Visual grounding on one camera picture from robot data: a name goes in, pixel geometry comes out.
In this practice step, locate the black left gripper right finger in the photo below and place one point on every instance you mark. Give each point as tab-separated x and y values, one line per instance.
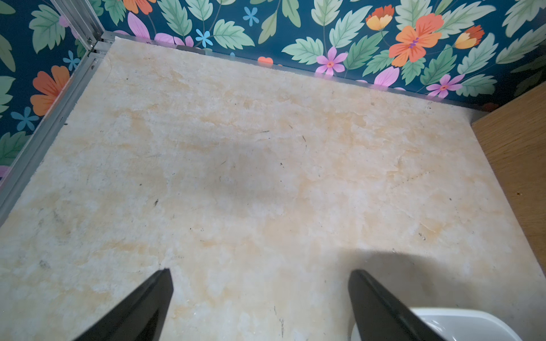
379	315

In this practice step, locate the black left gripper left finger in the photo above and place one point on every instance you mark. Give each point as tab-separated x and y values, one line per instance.
140	316

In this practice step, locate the white storage tray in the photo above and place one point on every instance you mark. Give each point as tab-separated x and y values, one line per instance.
444	324

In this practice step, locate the wooden shelf cabinet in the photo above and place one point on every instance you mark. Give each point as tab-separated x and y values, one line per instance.
513	140

